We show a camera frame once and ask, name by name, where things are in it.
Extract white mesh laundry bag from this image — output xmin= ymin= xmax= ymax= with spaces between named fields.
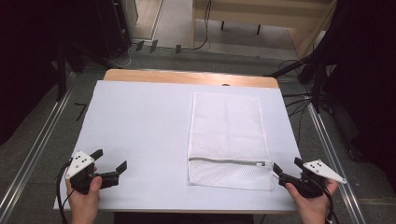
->
xmin=187 ymin=91 xmax=276 ymax=191

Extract black floor cables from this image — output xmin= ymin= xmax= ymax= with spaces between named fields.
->
xmin=278 ymin=58 xmax=316 ymax=147

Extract black hanging cable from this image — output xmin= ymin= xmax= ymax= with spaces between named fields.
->
xmin=178 ymin=0 xmax=213 ymax=52

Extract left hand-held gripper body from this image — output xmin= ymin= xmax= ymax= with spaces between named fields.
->
xmin=64 ymin=150 xmax=120 ymax=196

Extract white table cover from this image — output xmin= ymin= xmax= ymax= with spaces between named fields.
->
xmin=52 ymin=79 xmax=303 ymax=213

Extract light wooden furniture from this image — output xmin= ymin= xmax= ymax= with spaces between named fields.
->
xmin=191 ymin=0 xmax=340 ymax=60

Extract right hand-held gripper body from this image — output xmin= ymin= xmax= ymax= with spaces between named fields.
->
xmin=277 ymin=159 xmax=347 ymax=199

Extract black curtain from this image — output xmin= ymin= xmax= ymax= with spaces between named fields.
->
xmin=0 ymin=0 xmax=68 ymax=147
xmin=320 ymin=0 xmax=396 ymax=190

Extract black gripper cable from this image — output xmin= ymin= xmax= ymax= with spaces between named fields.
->
xmin=54 ymin=158 xmax=76 ymax=224
xmin=311 ymin=177 xmax=341 ymax=224

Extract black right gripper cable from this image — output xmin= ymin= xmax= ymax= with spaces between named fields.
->
xmin=311 ymin=177 xmax=341 ymax=224

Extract black metal stand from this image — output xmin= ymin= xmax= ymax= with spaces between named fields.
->
xmin=264 ymin=52 xmax=328 ymax=114
xmin=55 ymin=41 xmax=110 ymax=103

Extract person's right hand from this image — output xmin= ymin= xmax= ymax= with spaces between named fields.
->
xmin=285 ymin=179 xmax=339 ymax=224

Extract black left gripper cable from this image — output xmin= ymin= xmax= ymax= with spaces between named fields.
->
xmin=54 ymin=158 xmax=76 ymax=224

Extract white floor cable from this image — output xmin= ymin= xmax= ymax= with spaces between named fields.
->
xmin=106 ymin=42 xmax=138 ymax=70

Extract metal floor rail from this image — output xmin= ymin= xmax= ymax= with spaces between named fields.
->
xmin=0 ymin=70 xmax=78 ymax=220
xmin=305 ymin=101 xmax=368 ymax=224

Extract wooden table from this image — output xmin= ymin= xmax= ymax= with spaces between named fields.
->
xmin=52 ymin=68 xmax=303 ymax=216

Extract person's left hand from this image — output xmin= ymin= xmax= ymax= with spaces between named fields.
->
xmin=65 ymin=175 xmax=104 ymax=224

